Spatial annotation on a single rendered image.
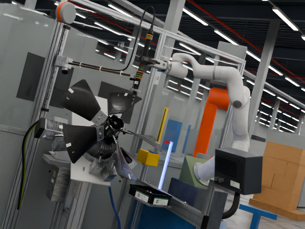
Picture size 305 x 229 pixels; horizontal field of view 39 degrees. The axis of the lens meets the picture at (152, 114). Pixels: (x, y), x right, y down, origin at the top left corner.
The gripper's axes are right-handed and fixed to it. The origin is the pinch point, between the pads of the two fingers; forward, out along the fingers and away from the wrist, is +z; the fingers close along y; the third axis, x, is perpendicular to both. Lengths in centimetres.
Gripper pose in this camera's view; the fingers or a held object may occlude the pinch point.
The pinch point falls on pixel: (143, 59)
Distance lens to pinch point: 271.0
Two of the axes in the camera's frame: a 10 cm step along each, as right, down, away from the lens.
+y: -4.4, -1.0, 8.9
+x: 2.5, -9.7, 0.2
